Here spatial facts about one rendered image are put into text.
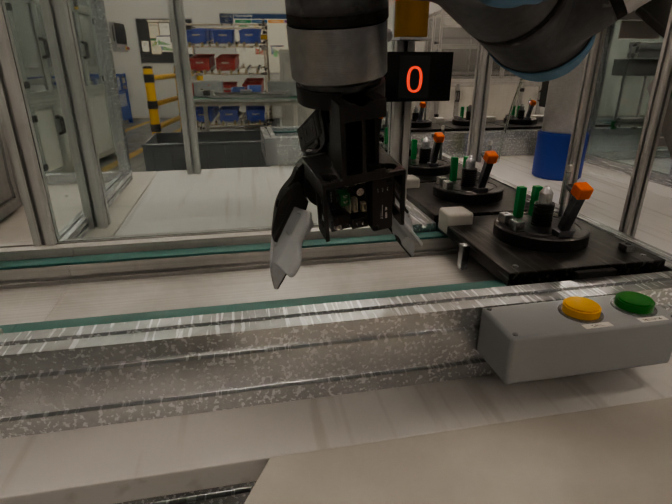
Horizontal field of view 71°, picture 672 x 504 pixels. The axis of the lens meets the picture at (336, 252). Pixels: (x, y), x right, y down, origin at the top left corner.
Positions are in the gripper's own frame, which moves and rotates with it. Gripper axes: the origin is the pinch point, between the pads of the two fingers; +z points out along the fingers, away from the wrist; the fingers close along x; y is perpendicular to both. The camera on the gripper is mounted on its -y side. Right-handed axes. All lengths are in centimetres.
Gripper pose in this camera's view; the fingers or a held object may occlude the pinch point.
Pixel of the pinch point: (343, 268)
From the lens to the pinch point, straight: 50.5
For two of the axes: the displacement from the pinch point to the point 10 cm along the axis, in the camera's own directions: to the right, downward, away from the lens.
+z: 0.6, 8.2, 5.6
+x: 9.5, -2.2, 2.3
